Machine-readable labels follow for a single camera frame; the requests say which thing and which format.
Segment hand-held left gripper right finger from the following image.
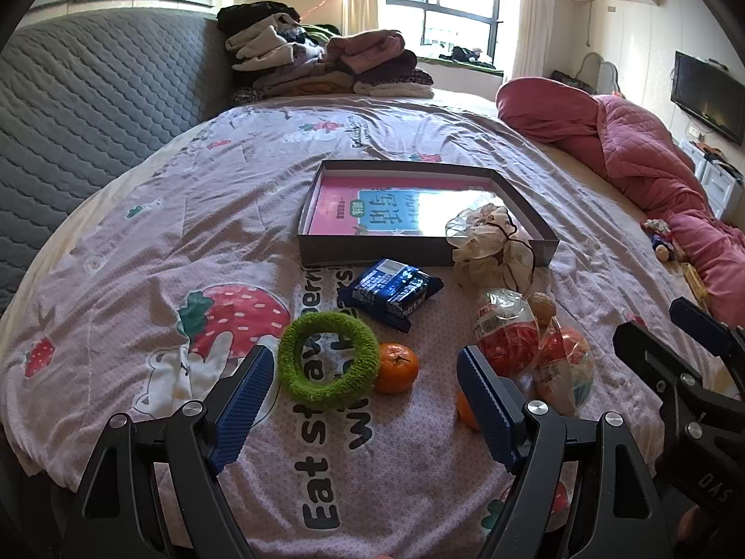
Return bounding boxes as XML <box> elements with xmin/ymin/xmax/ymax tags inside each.
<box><xmin>455</xmin><ymin>345</ymin><xmax>676</xmax><ymax>559</ymax></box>

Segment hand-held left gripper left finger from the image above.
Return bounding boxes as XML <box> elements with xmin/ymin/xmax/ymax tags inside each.
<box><xmin>75</xmin><ymin>345</ymin><xmax>276</xmax><ymax>559</ymax></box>

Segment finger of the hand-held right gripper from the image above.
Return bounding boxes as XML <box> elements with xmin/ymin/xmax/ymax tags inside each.
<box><xmin>668</xmin><ymin>297</ymin><xmax>745</xmax><ymax>357</ymax></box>
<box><xmin>614</xmin><ymin>321</ymin><xmax>708</xmax><ymax>420</ymax></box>

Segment tangerine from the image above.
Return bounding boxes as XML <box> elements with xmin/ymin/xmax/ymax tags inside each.
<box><xmin>372</xmin><ymin>342</ymin><xmax>420</xmax><ymax>395</ymax></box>
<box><xmin>455</xmin><ymin>390</ymin><xmax>481</xmax><ymax>432</ymax></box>

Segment cream drawstring pouch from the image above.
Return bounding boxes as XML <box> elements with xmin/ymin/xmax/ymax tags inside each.
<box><xmin>445</xmin><ymin>198</ymin><xmax>545</xmax><ymax>304</ymax></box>

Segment grey cardboard box tray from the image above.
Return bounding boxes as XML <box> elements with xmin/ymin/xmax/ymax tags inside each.
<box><xmin>297</xmin><ymin>160</ymin><xmax>561</xmax><ymax>269</ymax></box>

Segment yellow packet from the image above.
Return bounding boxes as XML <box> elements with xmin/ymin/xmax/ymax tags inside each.
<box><xmin>681</xmin><ymin>262</ymin><xmax>711</xmax><ymax>304</ymax></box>

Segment small plush toys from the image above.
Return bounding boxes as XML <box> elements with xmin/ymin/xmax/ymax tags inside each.
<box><xmin>640</xmin><ymin>218</ymin><xmax>688</xmax><ymax>263</ymax></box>

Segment walnut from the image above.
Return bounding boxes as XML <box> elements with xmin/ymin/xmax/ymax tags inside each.
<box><xmin>527</xmin><ymin>292</ymin><xmax>556</xmax><ymax>327</ymax></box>

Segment white drawer cabinet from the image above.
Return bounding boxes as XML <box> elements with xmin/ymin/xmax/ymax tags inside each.
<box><xmin>678</xmin><ymin>140</ymin><xmax>745</xmax><ymax>225</ymax></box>

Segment blue snack packet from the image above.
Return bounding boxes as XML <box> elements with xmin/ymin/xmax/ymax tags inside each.
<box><xmin>339</xmin><ymin>258</ymin><xmax>443</xmax><ymax>334</ymax></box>

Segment pink quilt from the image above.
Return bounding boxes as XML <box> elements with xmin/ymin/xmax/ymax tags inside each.
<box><xmin>494</xmin><ymin>77</ymin><xmax>745</xmax><ymax>312</ymax></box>

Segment strawberry printed bed sheet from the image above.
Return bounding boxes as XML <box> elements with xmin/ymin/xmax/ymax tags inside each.
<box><xmin>0</xmin><ymin>93</ymin><xmax>658</xmax><ymax>559</ymax></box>

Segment pink workbook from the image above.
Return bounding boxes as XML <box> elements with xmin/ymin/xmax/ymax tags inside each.
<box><xmin>310</xmin><ymin>177</ymin><xmax>525</xmax><ymax>241</ymax></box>

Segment black television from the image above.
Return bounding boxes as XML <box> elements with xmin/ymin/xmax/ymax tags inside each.
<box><xmin>669</xmin><ymin>50</ymin><xmax>745</xmax><ymax>146</ymax></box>

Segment pile of folded clothes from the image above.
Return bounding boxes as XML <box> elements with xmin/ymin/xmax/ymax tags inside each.
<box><xmin>217</xmin><ymin>3</ymin><xmax>436</xmax><ymax>107</ymax></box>

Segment grey quilted headboard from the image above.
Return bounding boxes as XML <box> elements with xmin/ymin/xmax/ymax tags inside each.
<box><xmin>0</xmin><ymin>8</ymin><xmax>245</xmax><ymax>315</ymax></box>

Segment dark clothes on windowsill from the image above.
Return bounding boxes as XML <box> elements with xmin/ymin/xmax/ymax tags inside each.
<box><xmin>439</xmin><ymin>45</ymin><xmax>495</xmax><ymax>68</ymax></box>

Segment window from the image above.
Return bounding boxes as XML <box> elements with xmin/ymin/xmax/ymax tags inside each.
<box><xmin>384</xmin><ymin>0</ymin><xmax>502</xmax><ymax>65</ymax></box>

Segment green plush ring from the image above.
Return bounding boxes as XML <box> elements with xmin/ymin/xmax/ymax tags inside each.
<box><xmin>278</xmin><ymin>311</ymin><xmax>381</xmax><ymax>402</ymax></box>

